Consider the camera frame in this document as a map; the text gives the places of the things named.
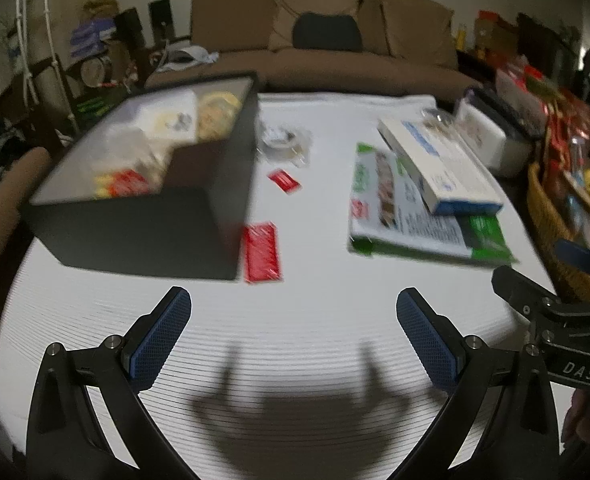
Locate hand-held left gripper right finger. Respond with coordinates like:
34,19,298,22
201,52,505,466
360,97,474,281
390,287,561,480

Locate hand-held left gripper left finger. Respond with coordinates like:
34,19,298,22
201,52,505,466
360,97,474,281
26,285,196,480

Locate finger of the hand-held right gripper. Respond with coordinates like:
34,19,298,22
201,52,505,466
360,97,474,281
492,265,563,318
554,239,590,281

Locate black storage box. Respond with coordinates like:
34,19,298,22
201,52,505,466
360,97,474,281
22,71,261,282

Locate white and blue carton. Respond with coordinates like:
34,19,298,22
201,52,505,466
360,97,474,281
377,117,505,217

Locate tape roll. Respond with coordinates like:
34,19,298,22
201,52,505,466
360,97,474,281
255,120,313,166

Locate white tissue container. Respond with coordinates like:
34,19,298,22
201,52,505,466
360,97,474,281
454,87,533,177

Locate person's right hand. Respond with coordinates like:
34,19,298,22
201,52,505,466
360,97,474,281
562,387,590,461

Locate wicker basket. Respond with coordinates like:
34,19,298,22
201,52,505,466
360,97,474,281
526,160,590,306

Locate pile of snack packets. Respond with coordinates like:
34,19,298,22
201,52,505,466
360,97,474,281
495,60,590,256

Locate green and white packet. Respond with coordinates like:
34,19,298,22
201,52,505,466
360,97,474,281
347,142,518,266

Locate large red packet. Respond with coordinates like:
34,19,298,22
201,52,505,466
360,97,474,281
242,221,283,285

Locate red and yellow packet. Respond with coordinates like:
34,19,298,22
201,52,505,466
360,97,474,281
95,170,156,200

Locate white plastic bag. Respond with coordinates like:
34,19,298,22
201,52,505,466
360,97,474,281
82,127,171,181

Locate small red packet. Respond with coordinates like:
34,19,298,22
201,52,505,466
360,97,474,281
266,170,303,194

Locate brown armchair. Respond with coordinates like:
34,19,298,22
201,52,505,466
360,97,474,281
0,146,53,321

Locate dark cabinet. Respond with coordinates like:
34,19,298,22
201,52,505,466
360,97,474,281
518,12,581,91

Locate white flat packet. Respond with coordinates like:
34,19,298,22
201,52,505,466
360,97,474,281
135,92,198,143

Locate yellow snack packet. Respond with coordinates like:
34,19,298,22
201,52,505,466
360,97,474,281
195,91,243,141

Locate orange cardboard box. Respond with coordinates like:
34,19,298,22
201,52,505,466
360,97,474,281
475,10,518,61

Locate white cloth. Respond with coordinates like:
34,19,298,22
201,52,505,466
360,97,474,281
157,45,221,68

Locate brown sofa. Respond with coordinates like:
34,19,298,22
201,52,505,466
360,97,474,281
145,0,486,98

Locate blue striped bag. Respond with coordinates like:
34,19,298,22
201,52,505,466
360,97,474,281
70,15,120,61

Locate black speaker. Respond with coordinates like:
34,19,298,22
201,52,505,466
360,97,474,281
148,0,176,43
115,7,143,48

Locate black cushion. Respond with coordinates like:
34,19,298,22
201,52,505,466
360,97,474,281
292,12,365,52

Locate brown cushion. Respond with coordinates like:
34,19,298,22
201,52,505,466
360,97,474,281
269,0,396,56

